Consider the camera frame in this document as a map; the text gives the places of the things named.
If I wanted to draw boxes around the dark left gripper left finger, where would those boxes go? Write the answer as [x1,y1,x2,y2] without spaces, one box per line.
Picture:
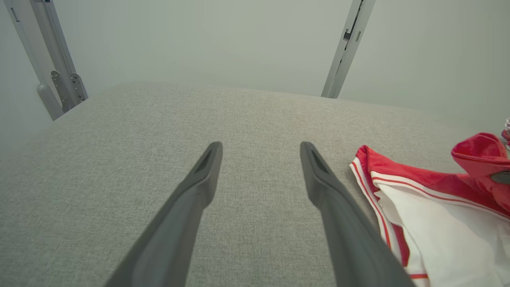
[104,142,223,287]

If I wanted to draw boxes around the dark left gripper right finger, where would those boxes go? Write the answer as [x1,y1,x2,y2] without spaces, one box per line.
[300,142,416,287]

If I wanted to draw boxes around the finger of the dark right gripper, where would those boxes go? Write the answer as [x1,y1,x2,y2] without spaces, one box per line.
[490,170,510,185]

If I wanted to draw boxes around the red basketball shorts number 23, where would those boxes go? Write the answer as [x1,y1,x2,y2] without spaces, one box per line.
[501,118,510,151]

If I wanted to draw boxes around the red jersey white sleeves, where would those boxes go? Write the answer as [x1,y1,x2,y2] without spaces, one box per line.
[349,133,510,287]

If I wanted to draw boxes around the grey partition post with latch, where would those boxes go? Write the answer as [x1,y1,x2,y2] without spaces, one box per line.
[321,0,377,99]

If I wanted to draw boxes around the grey partition post with brackets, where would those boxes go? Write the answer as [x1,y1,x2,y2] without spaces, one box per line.
[3,0,89,121]

